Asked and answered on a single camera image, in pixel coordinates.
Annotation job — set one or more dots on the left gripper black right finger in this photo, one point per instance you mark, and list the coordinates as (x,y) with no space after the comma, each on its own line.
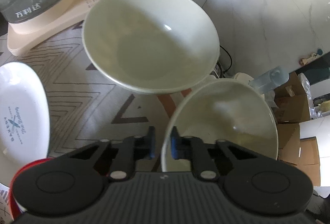
(209,162)

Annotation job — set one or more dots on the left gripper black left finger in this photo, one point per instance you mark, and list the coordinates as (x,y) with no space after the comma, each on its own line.
(118,161)

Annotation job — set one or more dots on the white bakery print plate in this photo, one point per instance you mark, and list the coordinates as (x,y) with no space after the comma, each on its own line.
(25,120)

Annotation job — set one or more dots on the red rimmed plate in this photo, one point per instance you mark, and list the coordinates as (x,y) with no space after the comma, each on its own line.
(17,184)

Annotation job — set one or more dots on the large white bowl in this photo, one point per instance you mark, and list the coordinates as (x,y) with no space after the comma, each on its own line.
(151,46)

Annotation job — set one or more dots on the patterned table cloth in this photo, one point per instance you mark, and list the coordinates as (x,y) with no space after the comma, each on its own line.
(84,105)

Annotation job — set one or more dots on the cardboard box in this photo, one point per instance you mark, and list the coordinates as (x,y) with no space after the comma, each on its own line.
(291,110)

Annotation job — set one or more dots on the clear plastic bottle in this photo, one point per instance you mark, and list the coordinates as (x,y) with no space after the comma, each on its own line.
(270,80)

